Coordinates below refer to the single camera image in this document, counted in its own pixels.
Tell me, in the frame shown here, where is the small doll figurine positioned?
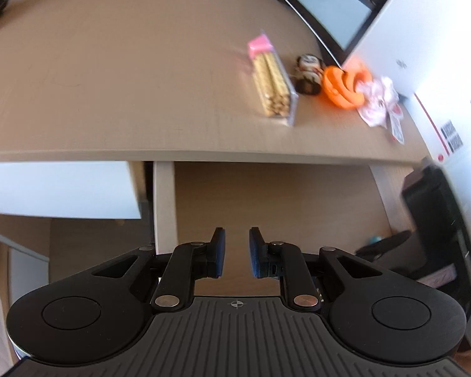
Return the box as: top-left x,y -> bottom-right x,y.
292,53 -> 324,96

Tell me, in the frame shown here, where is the white narrow desk drawer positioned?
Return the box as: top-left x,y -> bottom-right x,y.
0,161 -> 144,221

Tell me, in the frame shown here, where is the white wide desk drawer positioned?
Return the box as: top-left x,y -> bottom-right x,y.
153,161 -> 420,297

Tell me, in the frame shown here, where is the biscuit stick pack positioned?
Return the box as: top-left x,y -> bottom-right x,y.
246,31 -> 299,126

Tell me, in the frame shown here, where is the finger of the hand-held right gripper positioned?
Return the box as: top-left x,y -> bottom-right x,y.
355,230 -> 417,276

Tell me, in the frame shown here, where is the orange plastic toy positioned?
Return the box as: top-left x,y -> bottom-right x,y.
322,61 -> 373,110

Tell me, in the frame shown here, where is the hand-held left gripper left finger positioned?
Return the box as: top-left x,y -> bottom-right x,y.
92,227 -> 226,313

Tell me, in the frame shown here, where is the white computer case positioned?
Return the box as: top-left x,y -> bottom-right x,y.
273,0 -> 471,101

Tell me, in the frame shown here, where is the white pink packet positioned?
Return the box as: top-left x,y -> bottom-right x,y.
357,76 -> 406,144

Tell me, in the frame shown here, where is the white red wall leaflet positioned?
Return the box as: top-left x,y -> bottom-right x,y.
414,82 -> 471,166

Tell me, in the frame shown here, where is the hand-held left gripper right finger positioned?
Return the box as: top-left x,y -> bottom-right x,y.
249,227 -> 379,313

